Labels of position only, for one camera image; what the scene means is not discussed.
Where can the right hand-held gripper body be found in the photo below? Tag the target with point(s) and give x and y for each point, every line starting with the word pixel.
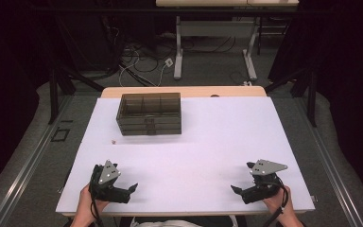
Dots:
pixel 264 184

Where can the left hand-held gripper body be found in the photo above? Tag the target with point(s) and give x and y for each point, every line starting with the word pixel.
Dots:
pixel 107 186

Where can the smoky transparent drawer box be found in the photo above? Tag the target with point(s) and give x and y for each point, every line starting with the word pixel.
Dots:
pixel 149 113

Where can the person's right hand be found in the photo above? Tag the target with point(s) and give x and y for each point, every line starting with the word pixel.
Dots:
pixel 277 201

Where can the person's left hand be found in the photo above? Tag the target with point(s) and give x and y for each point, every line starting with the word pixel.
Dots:
pixel 86 203

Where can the white table cover sheet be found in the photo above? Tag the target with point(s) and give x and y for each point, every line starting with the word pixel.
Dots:
pixel 186 157

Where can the person's white clothing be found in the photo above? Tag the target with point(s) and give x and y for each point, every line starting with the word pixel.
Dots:
pixel 182 222

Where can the black metal stand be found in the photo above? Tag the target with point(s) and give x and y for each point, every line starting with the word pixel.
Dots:
pixel 60 85
pixel 305 85

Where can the white power adapter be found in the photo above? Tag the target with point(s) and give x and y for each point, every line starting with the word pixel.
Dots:
pixel 168 62

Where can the metal floor rail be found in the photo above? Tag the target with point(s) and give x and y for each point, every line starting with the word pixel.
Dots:
pixel 331 164
pixel 28 164

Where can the white metal frame desk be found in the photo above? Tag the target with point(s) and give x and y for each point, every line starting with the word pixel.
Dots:
pixel 214 28

